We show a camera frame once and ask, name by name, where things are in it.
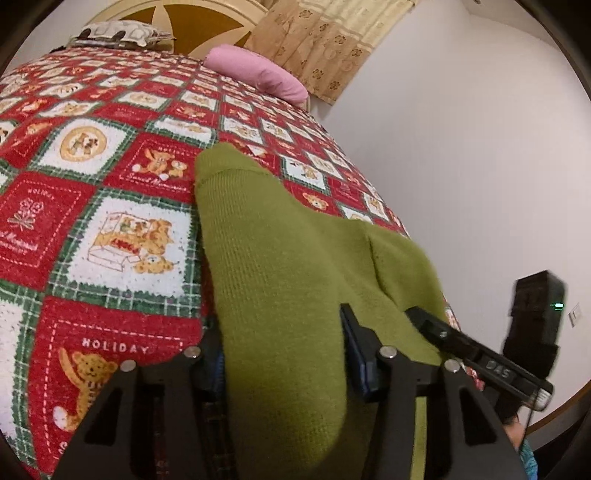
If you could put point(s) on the person's right forearm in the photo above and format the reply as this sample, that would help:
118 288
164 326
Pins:
516 431

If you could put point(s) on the white wall switch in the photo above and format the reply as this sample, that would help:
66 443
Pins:
576 315

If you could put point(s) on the gold floral curtain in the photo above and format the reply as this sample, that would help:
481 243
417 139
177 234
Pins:
323 41

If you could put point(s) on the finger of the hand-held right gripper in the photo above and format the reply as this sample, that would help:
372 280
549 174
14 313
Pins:
436 330

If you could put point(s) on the pink pillow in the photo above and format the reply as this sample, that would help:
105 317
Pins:
263 74

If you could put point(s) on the green knit garment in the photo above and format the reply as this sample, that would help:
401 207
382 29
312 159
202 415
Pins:
277 286

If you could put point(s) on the black and white patterned pillow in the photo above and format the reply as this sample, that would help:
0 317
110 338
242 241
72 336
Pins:
120 33

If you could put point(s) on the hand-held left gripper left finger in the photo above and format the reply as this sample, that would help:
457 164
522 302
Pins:
210 369

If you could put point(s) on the red printed bear blanket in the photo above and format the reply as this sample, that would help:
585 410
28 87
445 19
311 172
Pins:
115 184

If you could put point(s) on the cream and brown headboard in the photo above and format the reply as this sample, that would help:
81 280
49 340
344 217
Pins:
203 23

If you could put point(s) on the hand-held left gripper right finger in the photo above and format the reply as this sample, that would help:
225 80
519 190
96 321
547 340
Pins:
364 369

